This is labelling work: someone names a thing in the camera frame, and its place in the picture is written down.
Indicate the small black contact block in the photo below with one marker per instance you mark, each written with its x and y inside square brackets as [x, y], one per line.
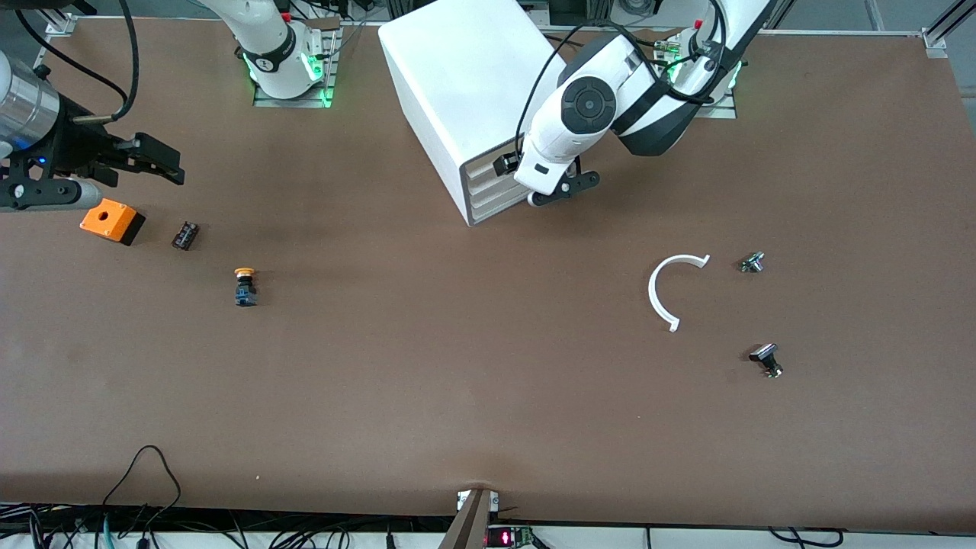
[185, 235]

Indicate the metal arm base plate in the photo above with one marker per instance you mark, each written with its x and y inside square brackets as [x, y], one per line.
[720, 113]
[293, 102]

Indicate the white C-shaped plastic arc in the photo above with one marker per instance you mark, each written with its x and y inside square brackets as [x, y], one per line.
[652, 293]

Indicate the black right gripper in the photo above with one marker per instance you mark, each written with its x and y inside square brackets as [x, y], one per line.
[74, 144]

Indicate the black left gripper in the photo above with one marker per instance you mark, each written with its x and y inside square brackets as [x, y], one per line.
[504, 164]

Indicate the white divided plastic bin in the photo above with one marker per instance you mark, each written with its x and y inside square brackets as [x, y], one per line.
[484, 181]

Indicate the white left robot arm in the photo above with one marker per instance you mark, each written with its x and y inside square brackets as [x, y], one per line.
[610, 69]

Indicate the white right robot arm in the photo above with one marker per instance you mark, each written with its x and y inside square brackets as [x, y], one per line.
[267, 30]

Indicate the small silver metal part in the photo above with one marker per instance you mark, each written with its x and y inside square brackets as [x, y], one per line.
[752, 263]

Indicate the aluminium corner bracket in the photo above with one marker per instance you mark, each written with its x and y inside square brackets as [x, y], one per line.
[935, 42]
[59, 30]

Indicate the small red LED device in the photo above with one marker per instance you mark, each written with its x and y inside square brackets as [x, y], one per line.
[509, 537]

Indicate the yellow push button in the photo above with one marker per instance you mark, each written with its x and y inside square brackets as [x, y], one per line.
[245, 293]

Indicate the black silver push button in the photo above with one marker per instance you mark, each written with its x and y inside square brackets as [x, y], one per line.
[765, 353]

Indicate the orange button enclosure box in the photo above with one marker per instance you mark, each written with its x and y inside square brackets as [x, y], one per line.
[122, 217]

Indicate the beige camera mount bracket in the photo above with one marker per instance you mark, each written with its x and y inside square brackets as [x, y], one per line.
[469, 526]

